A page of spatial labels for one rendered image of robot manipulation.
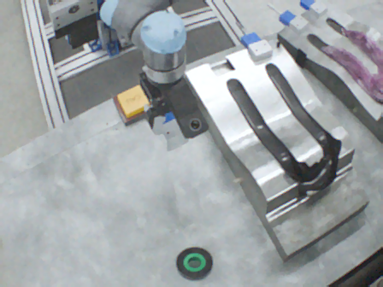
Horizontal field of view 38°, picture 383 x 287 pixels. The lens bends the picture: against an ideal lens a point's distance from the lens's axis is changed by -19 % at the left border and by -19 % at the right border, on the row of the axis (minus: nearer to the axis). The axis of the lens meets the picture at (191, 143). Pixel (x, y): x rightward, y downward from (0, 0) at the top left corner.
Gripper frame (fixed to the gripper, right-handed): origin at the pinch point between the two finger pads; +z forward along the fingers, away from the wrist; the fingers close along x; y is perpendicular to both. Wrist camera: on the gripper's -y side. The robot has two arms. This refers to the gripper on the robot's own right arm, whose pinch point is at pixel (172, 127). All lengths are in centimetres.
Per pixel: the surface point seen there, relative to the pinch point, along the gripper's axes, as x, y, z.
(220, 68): -18.6, 13.3, 8.7
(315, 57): -44.4, 6.5, 9.0
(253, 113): -18.9, -1.4, 7.1
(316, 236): -18.5, -35.0, 9.0
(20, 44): 26, 122, 95
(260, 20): -78, 77, 95
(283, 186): -14.6, -21.7, 1.8
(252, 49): -26.9, 12.2, 3.3
